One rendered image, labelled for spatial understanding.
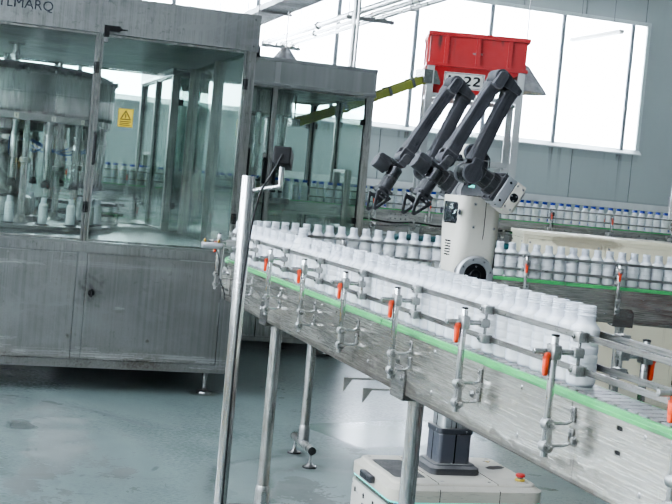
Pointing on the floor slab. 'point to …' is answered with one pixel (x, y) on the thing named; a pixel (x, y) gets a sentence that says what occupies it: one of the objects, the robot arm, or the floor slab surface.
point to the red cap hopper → (451, 46)
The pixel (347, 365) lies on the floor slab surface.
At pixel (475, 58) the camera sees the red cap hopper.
